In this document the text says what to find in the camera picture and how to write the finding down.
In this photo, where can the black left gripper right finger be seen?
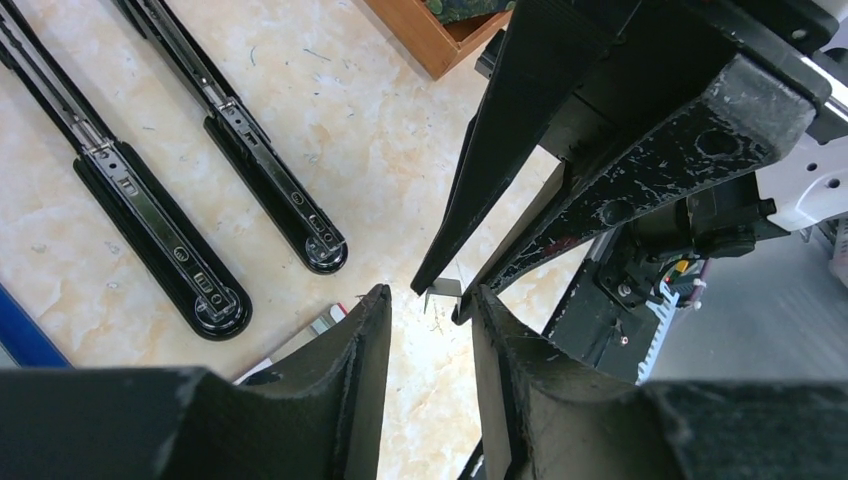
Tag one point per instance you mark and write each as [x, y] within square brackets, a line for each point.
[546, 415]

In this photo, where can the blue stapler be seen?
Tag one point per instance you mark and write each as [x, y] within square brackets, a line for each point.
[24, 341]

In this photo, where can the dark rolled fabric lower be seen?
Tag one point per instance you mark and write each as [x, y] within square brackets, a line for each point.
[452, 11]

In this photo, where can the small metal staple strip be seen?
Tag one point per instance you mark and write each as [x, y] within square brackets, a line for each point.
[443, 287]

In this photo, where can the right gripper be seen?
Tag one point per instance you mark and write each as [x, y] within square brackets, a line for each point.
[645, 102]

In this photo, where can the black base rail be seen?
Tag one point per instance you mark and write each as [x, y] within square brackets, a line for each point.
[619, 307]

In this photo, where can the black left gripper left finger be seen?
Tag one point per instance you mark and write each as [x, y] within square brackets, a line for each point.
[316, 414]

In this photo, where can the orange wooden compartment tray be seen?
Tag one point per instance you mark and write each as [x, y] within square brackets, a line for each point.
[437, 48]

